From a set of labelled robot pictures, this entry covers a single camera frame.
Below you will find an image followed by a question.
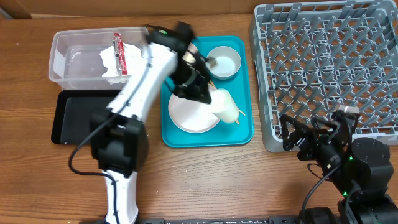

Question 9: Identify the black tray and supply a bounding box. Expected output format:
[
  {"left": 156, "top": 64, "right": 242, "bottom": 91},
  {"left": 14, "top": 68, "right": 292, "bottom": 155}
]
[{"left": 51, "top": 90, "right": 119, "bottom": 145}]

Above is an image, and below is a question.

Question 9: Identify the grey dishwasher rack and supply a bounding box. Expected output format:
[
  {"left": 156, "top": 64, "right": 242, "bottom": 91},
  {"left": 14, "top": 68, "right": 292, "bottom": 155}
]
[{"left": 249, "top": 1, "right": 397, "bottom": 152}]

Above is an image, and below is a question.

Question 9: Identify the white napkin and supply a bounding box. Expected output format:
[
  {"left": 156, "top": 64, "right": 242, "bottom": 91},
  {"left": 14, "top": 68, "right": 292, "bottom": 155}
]
[{"left": 99, "top": 44, "right": 147, "bottom": 85}]

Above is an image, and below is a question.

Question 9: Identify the teal plastic tray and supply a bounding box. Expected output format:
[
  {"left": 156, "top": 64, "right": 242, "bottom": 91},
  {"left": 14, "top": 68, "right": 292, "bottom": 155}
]
[{"left": 161, "top": 35, "right": 254, "bottom": 148}]

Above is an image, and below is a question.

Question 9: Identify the white round plate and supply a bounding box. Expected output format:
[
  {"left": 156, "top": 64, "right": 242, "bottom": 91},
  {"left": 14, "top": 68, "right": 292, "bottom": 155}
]
[{"left": 168, "top": 94, "right": 220, "bottom": 134}]

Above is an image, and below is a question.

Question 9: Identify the clear plastic bin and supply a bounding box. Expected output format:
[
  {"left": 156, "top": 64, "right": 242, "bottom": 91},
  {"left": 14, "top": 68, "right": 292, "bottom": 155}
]
[{"left": 49, "top": 27, "right": 148, "bottom": 90}]

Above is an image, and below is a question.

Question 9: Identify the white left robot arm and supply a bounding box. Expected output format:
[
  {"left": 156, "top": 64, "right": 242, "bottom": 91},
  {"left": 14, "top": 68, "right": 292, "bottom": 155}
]
[{"left": 90, "top": 22, "right": 211, "bottom": 223}]

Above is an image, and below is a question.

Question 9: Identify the wooden chopstick upper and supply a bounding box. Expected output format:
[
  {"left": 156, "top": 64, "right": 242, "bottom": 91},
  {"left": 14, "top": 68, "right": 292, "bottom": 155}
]
[{"left": 209, "top": 80, "right": 246, "bottom": 116}]

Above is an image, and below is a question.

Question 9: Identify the pink bowl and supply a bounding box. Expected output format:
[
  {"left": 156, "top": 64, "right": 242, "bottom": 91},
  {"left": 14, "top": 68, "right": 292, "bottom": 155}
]
[{"left": 182, "top": 43, "right": 198, "bottom": 64}]

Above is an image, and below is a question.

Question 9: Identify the black rail at table edge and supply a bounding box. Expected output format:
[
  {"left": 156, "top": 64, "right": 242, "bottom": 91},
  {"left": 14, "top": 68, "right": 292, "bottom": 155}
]
[{"left": 138, "top": 215, "right": 300, "bottom": 224}]

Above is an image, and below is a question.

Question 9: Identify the grey-green bowl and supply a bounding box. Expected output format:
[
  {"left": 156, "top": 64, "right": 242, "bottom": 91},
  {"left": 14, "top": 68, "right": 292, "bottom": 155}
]
[{"left": 207, "top": 46, "right": 242, "bottom": 80}]

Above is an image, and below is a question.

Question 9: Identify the red snack wrapper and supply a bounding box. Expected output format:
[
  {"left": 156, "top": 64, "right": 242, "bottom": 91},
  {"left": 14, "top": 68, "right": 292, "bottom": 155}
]
[{"left": 113, "top": 33, "right": 127, "bottom": 75}]

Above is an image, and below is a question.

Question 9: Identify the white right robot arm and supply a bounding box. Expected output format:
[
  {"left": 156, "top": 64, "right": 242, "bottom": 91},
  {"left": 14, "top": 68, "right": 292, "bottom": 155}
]
[{"left": 280, "top": 108, "right": 397, "bottom": 224}]

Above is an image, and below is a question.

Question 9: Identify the white paper cup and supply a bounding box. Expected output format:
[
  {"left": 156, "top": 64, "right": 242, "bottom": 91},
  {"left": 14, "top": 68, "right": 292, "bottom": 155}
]
[{"left": 210, "top": 89, "right": 239, "bottom": 124}]

